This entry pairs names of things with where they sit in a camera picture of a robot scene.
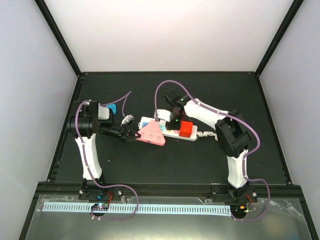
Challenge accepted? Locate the red cube socket adapter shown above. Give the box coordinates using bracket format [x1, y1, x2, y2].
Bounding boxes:
[179, 120, 193, 138]

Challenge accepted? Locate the right controller circuit board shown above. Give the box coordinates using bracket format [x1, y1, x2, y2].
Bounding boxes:
[230, 205, 253, 214]

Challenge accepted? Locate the white power strip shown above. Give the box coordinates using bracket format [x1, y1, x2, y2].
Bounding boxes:
[138, 116, 198, 142]

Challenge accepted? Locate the left controller circuit board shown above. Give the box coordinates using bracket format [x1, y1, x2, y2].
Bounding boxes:
[91, 203, 110, 211]

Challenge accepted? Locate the pink triangular socket adapter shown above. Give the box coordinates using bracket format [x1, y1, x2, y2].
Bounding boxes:
[136, 120, 166, 146]

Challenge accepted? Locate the black right frame post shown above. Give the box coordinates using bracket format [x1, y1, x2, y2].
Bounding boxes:
[255, 0, 304, 77]

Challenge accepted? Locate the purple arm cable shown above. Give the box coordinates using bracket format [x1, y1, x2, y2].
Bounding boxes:
[153, 79, 271, 222]
[74, 90, 140, 222]

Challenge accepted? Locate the controller circuit board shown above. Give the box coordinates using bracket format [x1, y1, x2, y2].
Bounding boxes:
[230, 205, 253, 214]
[91, 203, 110, 211]

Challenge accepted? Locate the black front mounting rail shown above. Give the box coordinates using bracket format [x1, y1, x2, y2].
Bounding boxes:
[34, 182, 304, 203]

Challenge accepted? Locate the light blue slotted cable duct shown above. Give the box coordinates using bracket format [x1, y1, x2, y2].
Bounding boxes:
[42, 202, 232, 217]

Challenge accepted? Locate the black frame post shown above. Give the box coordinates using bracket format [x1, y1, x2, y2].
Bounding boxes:
[255, 0, 304, 77]
[34, 0, 82, 77]

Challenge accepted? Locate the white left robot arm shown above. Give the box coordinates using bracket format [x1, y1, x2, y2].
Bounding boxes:
[67, 100, 141, 200]

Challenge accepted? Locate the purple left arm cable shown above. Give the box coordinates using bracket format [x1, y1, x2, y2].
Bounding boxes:
[74, 90, 140, 222]

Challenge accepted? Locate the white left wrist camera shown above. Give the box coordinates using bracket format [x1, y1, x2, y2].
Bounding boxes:
[121, 114, 134, 126]

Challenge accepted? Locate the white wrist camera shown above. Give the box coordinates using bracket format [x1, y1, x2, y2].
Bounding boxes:
[121, 114, 134, 126]
[154, 109, 171, 122]

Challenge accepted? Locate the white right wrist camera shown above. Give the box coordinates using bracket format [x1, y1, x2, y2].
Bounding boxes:
[154, 109, 171, 122]

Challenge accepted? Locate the blue square plug adapter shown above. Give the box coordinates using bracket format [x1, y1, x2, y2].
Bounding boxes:
[106, 103, 117, 115]

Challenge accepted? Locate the black left frame post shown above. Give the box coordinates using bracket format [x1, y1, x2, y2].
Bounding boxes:
[34, 0, 82, 77]

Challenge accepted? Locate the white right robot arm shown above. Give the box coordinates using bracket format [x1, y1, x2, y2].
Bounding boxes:
[163, 89, 251, 202]

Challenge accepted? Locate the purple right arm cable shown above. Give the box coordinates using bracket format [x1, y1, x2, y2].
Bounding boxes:
[153, 79, 271, 222]

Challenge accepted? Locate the white coiled power cord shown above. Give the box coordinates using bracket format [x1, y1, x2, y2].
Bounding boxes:
[196, 130, 219, 140]

